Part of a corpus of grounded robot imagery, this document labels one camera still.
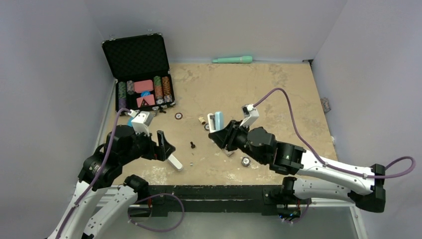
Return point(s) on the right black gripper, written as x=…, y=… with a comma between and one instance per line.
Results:
x=222, y=137

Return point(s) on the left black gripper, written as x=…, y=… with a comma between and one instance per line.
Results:
x=163, y=149

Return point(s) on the white stapler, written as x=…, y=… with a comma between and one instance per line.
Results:
x=175, y=163

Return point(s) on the light blue stapler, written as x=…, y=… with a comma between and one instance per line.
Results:
x=215, y=121

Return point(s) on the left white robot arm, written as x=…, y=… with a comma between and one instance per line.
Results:
x=123, y=145

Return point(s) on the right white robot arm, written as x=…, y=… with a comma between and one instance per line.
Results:
x=362, y=185

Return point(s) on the red white card box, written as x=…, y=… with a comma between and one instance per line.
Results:
x=228, y=153

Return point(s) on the small cork piece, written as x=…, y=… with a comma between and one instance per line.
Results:
x=202, y=120

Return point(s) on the poker chip stack on table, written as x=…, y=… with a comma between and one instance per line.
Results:
x=245, y=161

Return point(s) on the poker chip near case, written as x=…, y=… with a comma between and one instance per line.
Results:
x=178, y=116

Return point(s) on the pink card deck lower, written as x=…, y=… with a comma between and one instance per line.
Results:
x=144, y=101

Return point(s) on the pink card deck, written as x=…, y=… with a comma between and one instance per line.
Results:
x=144, y=86
x=144, y=101

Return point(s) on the blue dealer chip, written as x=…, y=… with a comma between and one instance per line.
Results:
x=145, y=93

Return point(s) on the orange chip column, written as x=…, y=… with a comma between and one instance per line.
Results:
x=162, y=90

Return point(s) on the pink card deck upper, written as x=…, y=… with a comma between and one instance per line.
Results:
x=144, y=86

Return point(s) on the green chip column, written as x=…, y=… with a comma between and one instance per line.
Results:
x=121, y=95

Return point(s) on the mint green marker pen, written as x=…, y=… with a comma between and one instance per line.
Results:
x=234, y=60

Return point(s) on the black poker chip case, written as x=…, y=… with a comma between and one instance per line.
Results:
x=138, y=58

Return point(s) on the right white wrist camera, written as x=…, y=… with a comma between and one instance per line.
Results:
x=250, y=114

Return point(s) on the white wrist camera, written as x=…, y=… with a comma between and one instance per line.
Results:
x=250, y=114
x=141, y=121

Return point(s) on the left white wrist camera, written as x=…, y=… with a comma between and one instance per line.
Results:
x=141, y=121

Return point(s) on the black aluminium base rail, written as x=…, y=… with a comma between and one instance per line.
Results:
x=268, y=200

